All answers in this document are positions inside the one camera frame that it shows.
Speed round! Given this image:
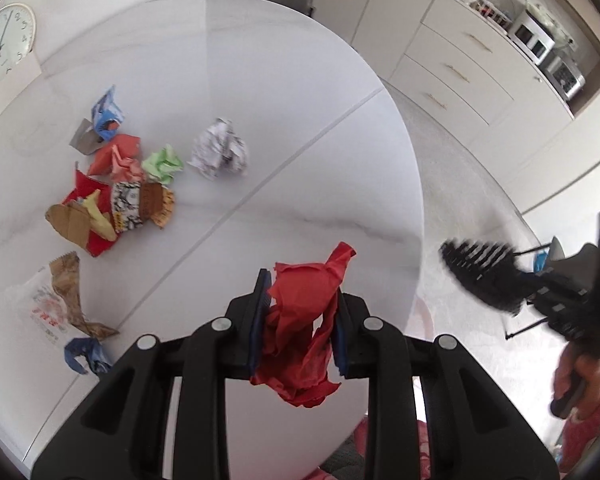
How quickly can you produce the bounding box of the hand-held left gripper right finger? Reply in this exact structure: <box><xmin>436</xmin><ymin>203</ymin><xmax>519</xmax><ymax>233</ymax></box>
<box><xmin>330</xmin><ymin>292</ymin><xmax>561</xmax><ymax>480</ymax></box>

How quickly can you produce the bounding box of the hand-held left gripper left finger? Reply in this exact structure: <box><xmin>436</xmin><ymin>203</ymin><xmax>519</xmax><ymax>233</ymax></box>
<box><xmin>30</xmin><ymin>269</ymin><xmax>273</xmax><ymax>480</ymax></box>

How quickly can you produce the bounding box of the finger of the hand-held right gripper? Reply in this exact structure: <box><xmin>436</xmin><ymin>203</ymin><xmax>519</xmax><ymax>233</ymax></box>
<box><xmin>439</xmin><ymin>239</ymin><xmax>518</xmax><ymax>271</ymax></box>
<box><xmin>450</xmin><ymin>265</ymin><xmax>528</xmax><ymax>317</ymax></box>

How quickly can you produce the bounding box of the red paper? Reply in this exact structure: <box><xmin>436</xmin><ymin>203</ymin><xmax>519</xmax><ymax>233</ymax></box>
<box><xmin>250</xmin><ymin>241</ymin><xmax>357</xmax><ymax>408</ymax></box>

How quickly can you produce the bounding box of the red cardboard piece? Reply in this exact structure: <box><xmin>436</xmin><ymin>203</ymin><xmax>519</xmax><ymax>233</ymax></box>
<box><xmin>61</xmin><ymin>161</ymin><xmax>118</xmax><ymax>258</ymax></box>

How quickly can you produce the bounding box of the yellow paper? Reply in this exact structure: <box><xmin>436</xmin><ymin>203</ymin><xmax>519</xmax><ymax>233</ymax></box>
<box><xmin>77</xmin><ymin>189</ymin><xmax>117</xmax><ymax>242</ymax></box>

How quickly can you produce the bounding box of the person's right hand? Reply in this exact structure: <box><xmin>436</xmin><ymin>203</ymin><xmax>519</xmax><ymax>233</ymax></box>
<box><xmin>552</xmin><ymin>352</ymin><xmax>600</xmax><ymax>418</ymax></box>

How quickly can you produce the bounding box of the person's red patterned clothing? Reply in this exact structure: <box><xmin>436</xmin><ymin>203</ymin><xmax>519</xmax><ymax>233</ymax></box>
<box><xmin>325</xmin><ymin>417</ymin><xmax>437</xmax><ymax>480</ymax></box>

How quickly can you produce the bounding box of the orange patterned wrapper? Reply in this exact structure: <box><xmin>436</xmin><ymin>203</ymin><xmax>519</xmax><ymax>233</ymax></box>
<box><xmin>152</xmin><ymin>187</ymin><xmax>176</xmax><ymax>229</ymax></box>

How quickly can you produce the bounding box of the white crumpled paper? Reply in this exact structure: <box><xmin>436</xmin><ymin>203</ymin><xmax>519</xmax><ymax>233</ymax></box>
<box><xmin>187</xmin><ymin>118</ymin><xmax>251</xmax><ymax>179</ymax></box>

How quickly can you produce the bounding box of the black white patterned wrapper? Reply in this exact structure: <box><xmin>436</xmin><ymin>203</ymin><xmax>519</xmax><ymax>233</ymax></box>
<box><xmin>111</xmin><ymin>181</ymin><xmax>143</xmax><ymax>233</ymax></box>

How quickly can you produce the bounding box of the green crumpled paper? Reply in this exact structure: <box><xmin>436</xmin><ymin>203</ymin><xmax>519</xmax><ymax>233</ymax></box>
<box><xmin>141</xmin><ymin>144</ymin><xmax>185</xmax><ymax>185</ymax></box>

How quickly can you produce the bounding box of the blue crumpled paper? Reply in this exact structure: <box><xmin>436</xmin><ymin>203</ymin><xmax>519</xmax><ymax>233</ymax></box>
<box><xmin>63</xmin><ymin>337</ymin><xmax>113</xmax><ymax>376</ymax></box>

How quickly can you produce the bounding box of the cream drawer cabinet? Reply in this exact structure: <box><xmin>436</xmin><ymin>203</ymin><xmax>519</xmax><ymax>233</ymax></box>
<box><xmin>352</xmin><ymin>0</ymin><xmax>577</xmax><ymax>211</ymax></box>

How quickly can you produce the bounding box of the brown paper wrapper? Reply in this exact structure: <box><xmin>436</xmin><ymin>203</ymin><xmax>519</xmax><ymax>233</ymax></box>
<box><xmin>49</xmin><ymin>251</ymin><xmax>121</xmax><ymax>342</ymax></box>

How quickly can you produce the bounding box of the silver toaster oven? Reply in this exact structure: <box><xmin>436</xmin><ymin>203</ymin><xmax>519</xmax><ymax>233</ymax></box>
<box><xmin>540</xmin><ymin>52</ymin><xmax>586</xmax><ymax>102</ymax></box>

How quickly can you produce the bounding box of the salmon crumpled paper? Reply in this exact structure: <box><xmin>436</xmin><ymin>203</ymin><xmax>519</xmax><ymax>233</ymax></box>
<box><xmin>87</xmin><ymin>132</ymin><xmax>146</xmax><ymax>183</ymax></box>

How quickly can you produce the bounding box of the brown cardboard piece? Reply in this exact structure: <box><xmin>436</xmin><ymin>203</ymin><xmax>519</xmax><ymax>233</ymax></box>
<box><xmin>45</xmin><ymin>202</ymin><xmax>92</xmax><ymax>251</ymax></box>

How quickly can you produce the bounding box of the white red printed plastic bag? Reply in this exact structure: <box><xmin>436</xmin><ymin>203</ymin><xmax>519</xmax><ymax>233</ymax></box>
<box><xmin>5</xmin><ymin>265</ymin><xmax>78</xmax><ymax>346</ymax></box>

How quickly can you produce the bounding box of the white microwave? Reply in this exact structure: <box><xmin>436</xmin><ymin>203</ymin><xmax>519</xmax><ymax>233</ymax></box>
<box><xmin>509</xmin><ymin>10</ymin><xmax>556</xmax><ymax>65</ymax></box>

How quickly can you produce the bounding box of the grey cardboard piece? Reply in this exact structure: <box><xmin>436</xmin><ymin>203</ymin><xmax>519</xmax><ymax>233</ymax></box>
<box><xmin>69</xmin><ymin>119</ymin><xmax>103</xmax><ymax>155</ymax></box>

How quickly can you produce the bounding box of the blue white wrapper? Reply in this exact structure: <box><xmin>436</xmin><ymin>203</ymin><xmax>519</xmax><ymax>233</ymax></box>
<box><xmin>91</xmin><ymin>86</ymin><xmax>126</xmax><ymax>141</ymax></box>

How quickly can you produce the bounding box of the row of small jars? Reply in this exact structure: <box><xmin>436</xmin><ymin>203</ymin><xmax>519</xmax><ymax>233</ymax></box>
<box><xmin>446</xmin><ymin>0</ymin><xmax>512</xmax><ymax>28</ymax></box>

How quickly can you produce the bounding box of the round white wall clock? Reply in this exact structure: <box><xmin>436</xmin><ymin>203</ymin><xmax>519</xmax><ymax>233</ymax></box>
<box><xmin>0</xmin><ymin>3</ymin><xmax>37</xmax><ymax>97</ymax></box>

